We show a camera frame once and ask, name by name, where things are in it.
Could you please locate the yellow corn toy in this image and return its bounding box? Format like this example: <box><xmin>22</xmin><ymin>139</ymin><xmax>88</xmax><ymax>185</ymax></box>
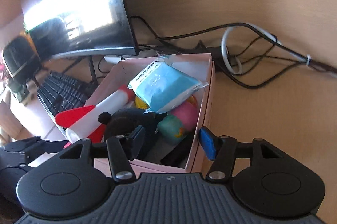
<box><xmin>135</xmin><ymin>96</ymin><xmax>149</xmax><ymax>110</ymax></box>

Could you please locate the black cable bundle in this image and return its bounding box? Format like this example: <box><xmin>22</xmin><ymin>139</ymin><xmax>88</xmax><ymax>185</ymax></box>
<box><xmin>97</xmin><ymin>15</ymin><xmax>337</xmax><ymax>89</ymax></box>

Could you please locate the black keyboard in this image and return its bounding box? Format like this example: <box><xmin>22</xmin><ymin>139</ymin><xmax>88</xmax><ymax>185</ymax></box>
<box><xmin>37</xmin><ymin>71</ymin><xmax>95</xmax><ymax>117</ymax></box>

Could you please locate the black desk speaker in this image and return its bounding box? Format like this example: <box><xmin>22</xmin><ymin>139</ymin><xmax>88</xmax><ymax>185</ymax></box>
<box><xmin>2</xmin><ymin>35</ymin><xmax>42</xmax><ymax>85</ymax></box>

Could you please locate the black plush toy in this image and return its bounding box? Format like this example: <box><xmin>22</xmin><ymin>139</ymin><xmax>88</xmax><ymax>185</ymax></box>
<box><xmin>98</xmin><ymin>107</ymin><xmax>167</xmax><ymax>160</ymax></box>

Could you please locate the red white foam rocket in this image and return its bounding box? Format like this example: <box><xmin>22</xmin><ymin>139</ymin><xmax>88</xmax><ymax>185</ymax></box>
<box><xmin>55</xmin><ymin>85</ymin><xmax>135</xmax><ymax>143</ymax></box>

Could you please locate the black curved monitor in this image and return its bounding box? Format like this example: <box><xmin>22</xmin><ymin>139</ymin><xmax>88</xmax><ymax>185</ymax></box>
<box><xmin>20</xmin><ymin>0</ymin><xmax>139</xmax><ymax>60</ymax></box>

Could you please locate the pink cardboard box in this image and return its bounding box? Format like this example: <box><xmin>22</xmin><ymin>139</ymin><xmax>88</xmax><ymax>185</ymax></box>
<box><xmin>85</xmin><ymin>53</ymin><xmax>215</xmax><ymax>175</ymax></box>

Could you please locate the grey looped cable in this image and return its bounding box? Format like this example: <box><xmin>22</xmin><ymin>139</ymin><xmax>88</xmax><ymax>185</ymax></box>
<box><xmin>220</xmin><ymin>23</ymin><xmax>311</xmax><ymax>76</ymax></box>

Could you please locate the pink pig toy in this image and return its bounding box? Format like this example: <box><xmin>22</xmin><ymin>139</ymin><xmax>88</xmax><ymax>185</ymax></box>
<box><xmin>157</xmin><ymin>100</ymin><xmax>199</xmax><ymax>145</ymax></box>

